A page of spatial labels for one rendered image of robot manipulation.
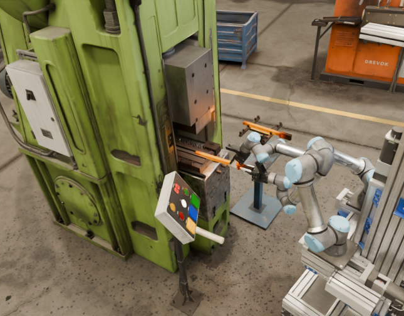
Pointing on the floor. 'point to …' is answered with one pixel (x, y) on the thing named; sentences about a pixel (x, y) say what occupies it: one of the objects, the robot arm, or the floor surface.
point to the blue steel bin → (237, 35)
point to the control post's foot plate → (181, 303)
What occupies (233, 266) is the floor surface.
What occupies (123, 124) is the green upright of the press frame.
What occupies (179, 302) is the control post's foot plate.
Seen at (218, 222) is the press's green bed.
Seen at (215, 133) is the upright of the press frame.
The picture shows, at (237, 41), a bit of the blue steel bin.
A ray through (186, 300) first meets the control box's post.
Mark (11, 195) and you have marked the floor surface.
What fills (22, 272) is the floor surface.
